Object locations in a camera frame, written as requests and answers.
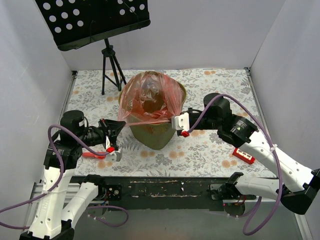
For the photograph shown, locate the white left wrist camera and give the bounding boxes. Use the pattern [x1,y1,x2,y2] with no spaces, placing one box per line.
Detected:
[105,147,123,162]

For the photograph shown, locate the aluminium frame rail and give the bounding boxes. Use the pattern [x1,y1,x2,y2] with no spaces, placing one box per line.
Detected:
[30,182,44,199]

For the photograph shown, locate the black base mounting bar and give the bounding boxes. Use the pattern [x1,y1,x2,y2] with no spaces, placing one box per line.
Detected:
[94,176,251,212]

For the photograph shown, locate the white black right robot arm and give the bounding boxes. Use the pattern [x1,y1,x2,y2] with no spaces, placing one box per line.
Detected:
[187,93,320,215]

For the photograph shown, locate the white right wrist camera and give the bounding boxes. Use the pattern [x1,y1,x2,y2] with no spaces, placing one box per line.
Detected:
[171,112,190,138]

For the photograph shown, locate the red plastic trash bag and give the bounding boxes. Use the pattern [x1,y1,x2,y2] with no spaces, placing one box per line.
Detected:
[117,70,187,126]

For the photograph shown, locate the olive green mesh trash bin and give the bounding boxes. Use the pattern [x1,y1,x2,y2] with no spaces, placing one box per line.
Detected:
[117,83,188,151]

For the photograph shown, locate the red white toy block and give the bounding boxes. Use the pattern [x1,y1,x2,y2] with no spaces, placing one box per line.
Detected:
[232,148,255,165]

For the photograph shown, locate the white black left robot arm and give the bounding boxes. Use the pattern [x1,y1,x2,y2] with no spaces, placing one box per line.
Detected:
[20,110,126,240]

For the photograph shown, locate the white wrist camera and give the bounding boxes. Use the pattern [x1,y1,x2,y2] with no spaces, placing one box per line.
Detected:
[105,147,123,162]
[171,112,190,138]

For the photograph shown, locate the black perforated music stand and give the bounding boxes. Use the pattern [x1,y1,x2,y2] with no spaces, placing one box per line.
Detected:
[35,0,151,91]

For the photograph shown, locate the red trash bag roll remainder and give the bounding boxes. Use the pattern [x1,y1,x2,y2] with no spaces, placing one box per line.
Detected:
[82,152,106,159]

